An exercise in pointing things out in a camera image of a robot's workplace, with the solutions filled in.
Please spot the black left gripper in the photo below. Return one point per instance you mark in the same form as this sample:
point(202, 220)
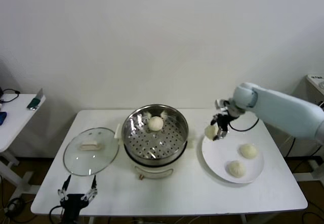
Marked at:
point(73, 200)

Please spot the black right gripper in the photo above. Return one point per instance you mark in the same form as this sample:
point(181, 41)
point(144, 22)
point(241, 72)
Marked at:
point(223, 122)

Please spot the white steamed baozi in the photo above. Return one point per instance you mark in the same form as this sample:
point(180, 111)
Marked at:
point(236, 168)
point(210, 132)
point(248, 151)
point(155, 123)

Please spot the round glass pot lid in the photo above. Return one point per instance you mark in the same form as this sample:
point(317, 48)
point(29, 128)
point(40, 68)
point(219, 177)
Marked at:
point(88, 155)

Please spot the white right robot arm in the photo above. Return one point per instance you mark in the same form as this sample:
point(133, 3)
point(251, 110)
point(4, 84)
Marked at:
point(278, 110)

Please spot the perforated steel steamer basket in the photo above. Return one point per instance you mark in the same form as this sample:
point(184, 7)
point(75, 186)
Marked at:
point(131, 132)

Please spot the large white plate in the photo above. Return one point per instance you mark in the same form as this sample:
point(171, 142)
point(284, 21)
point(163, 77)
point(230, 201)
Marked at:
point(217, 163)

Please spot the white electric cooker base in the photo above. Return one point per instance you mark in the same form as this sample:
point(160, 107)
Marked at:
point(152, 170)

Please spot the small blue object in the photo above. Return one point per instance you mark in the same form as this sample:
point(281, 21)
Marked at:
point(2, 118)

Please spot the black power plug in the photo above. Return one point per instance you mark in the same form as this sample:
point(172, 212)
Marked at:
point(322, 105)

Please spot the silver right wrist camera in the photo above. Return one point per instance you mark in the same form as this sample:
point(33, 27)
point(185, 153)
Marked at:
point(221, 105)

